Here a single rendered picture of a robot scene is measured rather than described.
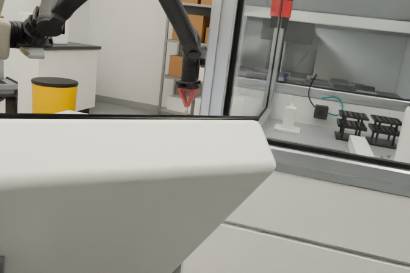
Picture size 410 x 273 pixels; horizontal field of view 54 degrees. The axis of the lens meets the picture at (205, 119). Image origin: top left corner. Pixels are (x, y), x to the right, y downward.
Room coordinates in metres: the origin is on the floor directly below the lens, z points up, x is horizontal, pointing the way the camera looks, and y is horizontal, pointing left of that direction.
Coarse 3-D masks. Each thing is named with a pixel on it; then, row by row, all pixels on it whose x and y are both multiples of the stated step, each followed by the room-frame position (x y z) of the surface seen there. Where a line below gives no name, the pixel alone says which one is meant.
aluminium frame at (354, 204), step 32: (224, 0) 0.66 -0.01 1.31; (224, 32) 0.65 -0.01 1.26; (224, 64) 0.65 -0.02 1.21; (224, 96) 0.65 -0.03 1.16; (288, 160) 0.62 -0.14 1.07; (320, 160) 0.61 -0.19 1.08; (352, 160) 0.60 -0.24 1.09; (384, 160) 0.60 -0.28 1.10; (256, 192) 0.63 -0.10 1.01; (288, 192) 0.62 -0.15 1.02; (320, 192) 0.61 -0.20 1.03; (352, 192) 0.59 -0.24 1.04; (384, 192) 0.58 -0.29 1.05; (256, 224) 0.63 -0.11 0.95; (288, 224) 0.62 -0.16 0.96; (320, 224) 0.60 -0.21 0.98; (352, 224) 0.59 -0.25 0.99; (384, 224) 0.58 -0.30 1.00; (384, 256) 0.58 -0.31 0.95
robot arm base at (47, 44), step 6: (30, 18) 1.28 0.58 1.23; (24, 24) 1.29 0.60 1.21; (30, 24) 1.27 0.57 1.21; (24, 30) 1.28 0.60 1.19; (30, 30) 1.28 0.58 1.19; (36, 30) 1.27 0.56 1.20; (24, 36) 1.29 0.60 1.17; (30, 36) 1.28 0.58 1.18; (36, 36) 1.29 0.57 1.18; (42, 36) 1.30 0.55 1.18; (24, 42) 1.29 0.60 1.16; (30, 42) 1.30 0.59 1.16; (36, 42) 1.30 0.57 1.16; (42, 42) 1.31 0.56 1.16; (48, 42) 1.35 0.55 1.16
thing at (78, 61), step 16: (64, 32) 4.75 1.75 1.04; (48, 48) 4.25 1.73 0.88; (64, 48) 4.50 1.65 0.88; (80, 48) 4.78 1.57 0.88; (96, 48) 5.11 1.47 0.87; (16, 64) 4.23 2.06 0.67; (32, 64) 4.18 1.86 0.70; (48, 64) 4.30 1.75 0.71; (64, 64) 4.56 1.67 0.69; (80, 64) 4.85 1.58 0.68; (96, 64) 5.19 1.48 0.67; (16, 80) 4.23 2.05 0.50; (80, 80) 4.86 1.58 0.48; (80, 96) 4.88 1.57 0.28; (0, 112) 4.30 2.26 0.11
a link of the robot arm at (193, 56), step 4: (204, 48) 1.47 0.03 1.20; (192, 52) 1.39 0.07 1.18; (196, 52) 1.39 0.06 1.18; (204, 52) 1.46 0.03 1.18; (188, 56) 1.40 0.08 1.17; (192, 56) 1.40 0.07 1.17; (196, 56) 1.40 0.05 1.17; (200, 56) 1.44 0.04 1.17; (204, 56) 1.45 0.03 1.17; (188, 60) 1.42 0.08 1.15; (192, 60) 1.42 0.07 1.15; (196, 60) 1.42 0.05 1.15; (204, 60) 1.46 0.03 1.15; (204, 64) 1.46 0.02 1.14
